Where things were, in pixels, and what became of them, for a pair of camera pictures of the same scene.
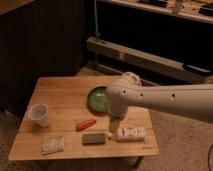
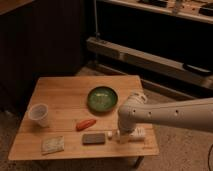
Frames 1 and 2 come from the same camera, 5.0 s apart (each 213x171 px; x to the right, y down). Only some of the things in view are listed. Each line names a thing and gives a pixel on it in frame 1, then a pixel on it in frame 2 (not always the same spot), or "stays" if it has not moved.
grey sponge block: [93, 138] stays
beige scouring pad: [52, 144] stays
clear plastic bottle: [128, 134] stays
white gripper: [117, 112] to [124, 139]
